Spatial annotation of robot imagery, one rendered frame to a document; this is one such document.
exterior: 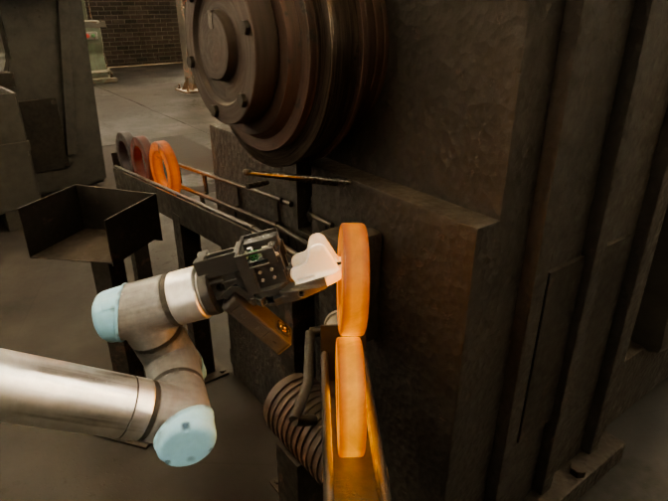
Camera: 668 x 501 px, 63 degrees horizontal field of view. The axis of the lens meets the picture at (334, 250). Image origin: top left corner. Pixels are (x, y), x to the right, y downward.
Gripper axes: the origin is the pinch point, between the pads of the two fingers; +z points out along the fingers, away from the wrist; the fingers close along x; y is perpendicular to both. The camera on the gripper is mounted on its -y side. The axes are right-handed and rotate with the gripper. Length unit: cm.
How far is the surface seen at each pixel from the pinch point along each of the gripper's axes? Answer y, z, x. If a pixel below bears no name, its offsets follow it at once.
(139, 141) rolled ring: 8, -64, 117
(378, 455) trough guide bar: -16.5, -2.1, -17.6
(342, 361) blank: -7.0, -3.7, -10.7
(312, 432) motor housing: -32.0, -14.8, 6.3
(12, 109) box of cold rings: 27, -162, 231
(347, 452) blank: -17.2, -6.0, -15.3
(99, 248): -8, -66, 66
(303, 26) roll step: 30.1, 1.7, 28.0
